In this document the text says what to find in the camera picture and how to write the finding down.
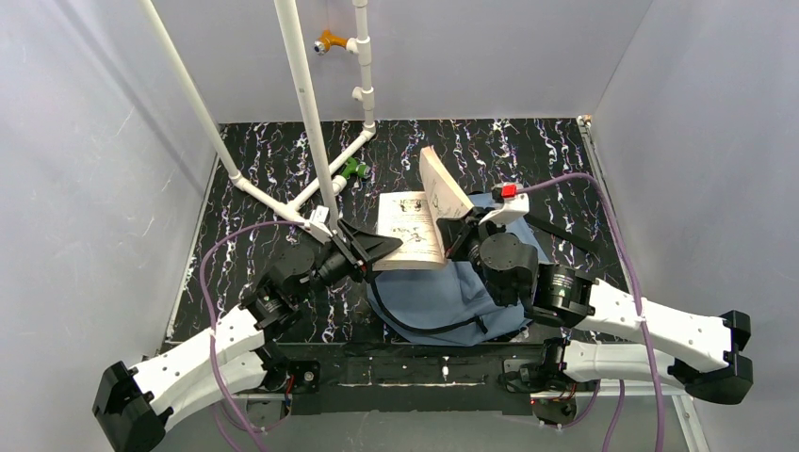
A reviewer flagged orange green treehouse book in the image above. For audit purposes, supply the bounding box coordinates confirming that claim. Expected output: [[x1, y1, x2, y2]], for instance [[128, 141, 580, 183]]
[[373, 146, 474, 271]]

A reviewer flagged blue backpack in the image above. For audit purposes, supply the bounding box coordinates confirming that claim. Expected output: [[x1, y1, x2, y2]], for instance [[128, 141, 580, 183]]
[[367, 261, 531, 347]]

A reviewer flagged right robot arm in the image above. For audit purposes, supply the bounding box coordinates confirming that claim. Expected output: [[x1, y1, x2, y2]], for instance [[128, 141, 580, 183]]
[[435, 208, 754, 405]]

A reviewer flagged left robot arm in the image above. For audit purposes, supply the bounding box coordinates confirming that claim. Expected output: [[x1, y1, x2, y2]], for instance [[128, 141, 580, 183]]
[[91, 221, 402, 451]]

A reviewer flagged green white pipe fitting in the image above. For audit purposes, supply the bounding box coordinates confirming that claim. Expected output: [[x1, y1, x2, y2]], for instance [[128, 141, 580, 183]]
[[332, 157, 371, 195]]

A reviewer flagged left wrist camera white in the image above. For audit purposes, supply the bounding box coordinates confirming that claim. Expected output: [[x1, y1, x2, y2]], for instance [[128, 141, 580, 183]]
[[302, 205, 333, 244]]

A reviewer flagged white PVC pipe frame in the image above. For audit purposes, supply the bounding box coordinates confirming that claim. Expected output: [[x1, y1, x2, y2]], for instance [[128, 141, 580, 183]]
[[138, 0, 377, 245]]

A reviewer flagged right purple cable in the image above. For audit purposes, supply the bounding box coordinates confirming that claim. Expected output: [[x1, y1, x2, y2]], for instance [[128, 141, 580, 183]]
[[505, 172, 668, 452]]

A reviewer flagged purple cable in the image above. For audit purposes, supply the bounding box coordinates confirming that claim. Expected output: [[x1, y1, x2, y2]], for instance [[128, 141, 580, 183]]
[[505, 172, 668, 452], [199, 219, 314, 452]]

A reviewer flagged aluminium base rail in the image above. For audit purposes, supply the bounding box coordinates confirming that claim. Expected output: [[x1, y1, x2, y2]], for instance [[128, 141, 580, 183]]
[[115, 339, 713, 452]]

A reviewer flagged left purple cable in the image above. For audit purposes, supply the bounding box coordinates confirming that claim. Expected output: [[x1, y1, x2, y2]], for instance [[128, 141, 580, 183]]
[[199, 219, 314, 452]]

